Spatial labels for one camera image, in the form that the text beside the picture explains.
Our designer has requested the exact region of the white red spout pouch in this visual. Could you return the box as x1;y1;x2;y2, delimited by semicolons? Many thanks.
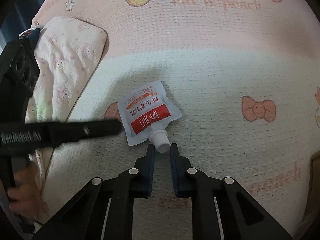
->
117;80;182;153

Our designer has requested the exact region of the person's left hand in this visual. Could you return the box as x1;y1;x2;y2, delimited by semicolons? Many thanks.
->
7;164;42;219

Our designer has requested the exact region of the brown cardboard box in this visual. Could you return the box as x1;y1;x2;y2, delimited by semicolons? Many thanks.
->
310;151;320;181

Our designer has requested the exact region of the pink cartoon blanket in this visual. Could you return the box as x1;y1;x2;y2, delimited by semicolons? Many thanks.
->
32;0;319;238

